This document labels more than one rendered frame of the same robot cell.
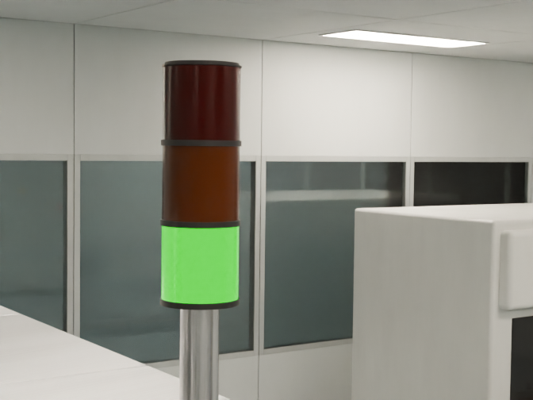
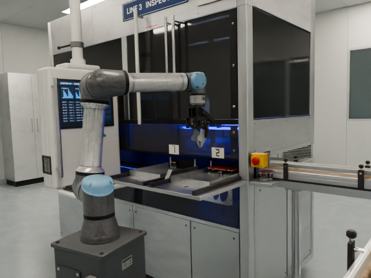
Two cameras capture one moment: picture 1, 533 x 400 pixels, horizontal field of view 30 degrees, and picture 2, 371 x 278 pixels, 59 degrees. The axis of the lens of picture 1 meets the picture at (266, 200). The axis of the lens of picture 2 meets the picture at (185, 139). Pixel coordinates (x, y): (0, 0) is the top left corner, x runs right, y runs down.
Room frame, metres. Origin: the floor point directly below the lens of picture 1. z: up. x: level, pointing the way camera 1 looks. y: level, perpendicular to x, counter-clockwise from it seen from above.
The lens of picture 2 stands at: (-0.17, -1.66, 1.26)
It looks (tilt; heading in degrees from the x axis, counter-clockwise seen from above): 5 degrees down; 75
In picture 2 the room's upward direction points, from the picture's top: 1 degrees counter-clockwise
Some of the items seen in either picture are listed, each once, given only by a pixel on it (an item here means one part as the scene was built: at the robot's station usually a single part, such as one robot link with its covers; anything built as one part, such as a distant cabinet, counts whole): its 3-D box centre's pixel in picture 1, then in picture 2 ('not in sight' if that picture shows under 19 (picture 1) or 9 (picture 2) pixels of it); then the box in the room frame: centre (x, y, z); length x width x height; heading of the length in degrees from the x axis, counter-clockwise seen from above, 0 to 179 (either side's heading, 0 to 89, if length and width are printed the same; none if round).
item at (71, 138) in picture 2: not in sight; (80, 124); (-0.27, 0.65, 1.19); 0.50 x 0.19 x 0.78; 32
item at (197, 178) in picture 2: not in sight; (208, 176); (0.41, 0.02, 0.90); 0.34 x 0.26 x 0.04; 34
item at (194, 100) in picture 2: not in sight; (197, 100); (0.31, -0.14, 1.31); 0.08 x 0.08 x 0.05
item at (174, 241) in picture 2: not in sight; (172, 206); (0.43, 1.04, 0.44); 2.06 x 1.00 x 0.88; 124
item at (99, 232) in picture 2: not in sight; (99, 224); (-0.18, -0.41, 0.84); 0.15 x 0.15 x 0.10
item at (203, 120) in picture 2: not in sight; (196, 117); (0.31, -0.14, 1.23); 0.09 x 0.08 x 0.12; 34
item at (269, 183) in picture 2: not in sight; (266, 182); (0.70, -0.11, 0.87); 0.14 x 0.13 x 0.02; 34
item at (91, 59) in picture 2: not in sight; (103, 81); (-0.10, 0.96, 1.51); 0.49 x 0.01 x 0.59; 124
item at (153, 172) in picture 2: not in sight; (164, 170); (0.22, 0.30, 0.90); 0.34 x 0.26 x 0.04; 34
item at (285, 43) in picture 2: not in sight; (285, 70); (1.00, 0.19, 1.51); 0.85 x 0.01 x 0.59; 34
